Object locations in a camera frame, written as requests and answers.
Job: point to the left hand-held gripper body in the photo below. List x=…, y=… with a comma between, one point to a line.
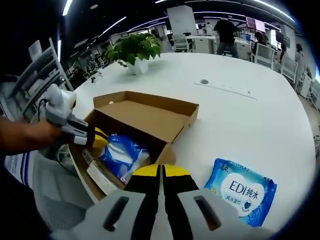
x=58, y=107

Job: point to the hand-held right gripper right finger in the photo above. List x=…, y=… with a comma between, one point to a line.
x=180, y=195

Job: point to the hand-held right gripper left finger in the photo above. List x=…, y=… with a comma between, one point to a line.
x=145, y=200

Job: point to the clear blue soft tissue pack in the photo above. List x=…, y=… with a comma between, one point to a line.
x=122, y=155

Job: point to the blue wet wipes pack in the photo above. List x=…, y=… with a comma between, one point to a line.
x=240, y=190

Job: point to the brown cardboard shoe box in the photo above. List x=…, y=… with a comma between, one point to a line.
x=150, y=117

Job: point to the grey metal shelf rack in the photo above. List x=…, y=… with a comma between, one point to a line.
x=40, y=72

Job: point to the white mesh office chair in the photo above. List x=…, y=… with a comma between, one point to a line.
x=57, y=180

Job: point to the small dark gadget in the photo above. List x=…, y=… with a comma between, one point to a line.
x=96, y=76

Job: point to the blue white display board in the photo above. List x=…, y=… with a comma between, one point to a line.
x=15, y=165

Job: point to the person's dark navy shirt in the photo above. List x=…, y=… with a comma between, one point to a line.
x=17, y=207

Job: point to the green potted plant white pot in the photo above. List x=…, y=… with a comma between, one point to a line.
x=135, y=48

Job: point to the pink wall screen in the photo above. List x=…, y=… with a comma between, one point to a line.
x=255, y=24

